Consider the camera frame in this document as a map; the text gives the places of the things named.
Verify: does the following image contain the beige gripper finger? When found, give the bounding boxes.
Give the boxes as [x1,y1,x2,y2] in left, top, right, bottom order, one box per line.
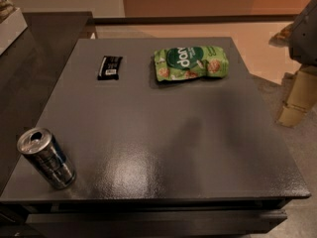
[277,64,317,127]

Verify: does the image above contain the silver blue redbull can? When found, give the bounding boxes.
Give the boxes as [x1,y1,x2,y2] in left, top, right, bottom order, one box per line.
[17,127,76,189]

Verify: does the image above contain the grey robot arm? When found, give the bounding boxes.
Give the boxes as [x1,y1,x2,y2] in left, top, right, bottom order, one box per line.
[277,0,317,127]

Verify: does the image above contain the green snack bag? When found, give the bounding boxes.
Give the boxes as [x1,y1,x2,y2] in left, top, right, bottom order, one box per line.
[154,46,229,81]

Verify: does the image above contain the grey drawer front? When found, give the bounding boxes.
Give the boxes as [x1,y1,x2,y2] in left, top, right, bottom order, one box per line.
[27,210,287,238]

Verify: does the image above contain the black snack bar wrapper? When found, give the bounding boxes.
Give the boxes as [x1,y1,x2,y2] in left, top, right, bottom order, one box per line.
[97,56,122,80]

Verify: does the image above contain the dark side counter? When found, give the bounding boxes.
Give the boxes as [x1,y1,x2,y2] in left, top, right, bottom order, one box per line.
[0,12,96,193]

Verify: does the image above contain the white box on counter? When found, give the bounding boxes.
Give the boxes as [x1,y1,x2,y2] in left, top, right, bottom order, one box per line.
[0,0,27,55]

